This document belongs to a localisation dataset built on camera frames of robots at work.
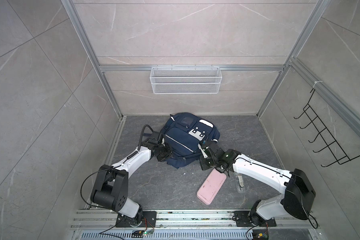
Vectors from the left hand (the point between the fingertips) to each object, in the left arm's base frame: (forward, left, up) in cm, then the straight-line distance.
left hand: (174, 150), depth 88 cm
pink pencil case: (-20, -20, -7) cm, 29 cm away
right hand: (-8, -15, +1) cm, 17 cm away
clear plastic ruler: (-20, -37, -9) cm, 43 cm away
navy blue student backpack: (+16, -6, -3) cm, 18 cm away
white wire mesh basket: (+43, -9, +20) cm, 49 cm away
